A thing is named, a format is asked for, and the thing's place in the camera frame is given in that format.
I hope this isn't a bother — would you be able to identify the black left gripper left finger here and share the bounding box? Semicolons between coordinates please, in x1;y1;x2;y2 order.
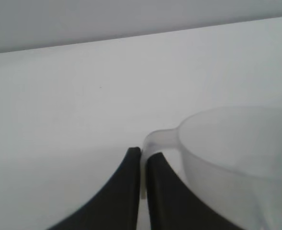
46;146;142;230

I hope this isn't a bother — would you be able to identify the translucent plastic measuring cup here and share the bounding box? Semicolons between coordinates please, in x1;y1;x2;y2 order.
140;105;282;230

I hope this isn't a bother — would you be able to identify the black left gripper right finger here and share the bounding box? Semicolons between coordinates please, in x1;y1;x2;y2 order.
146;152;260;230

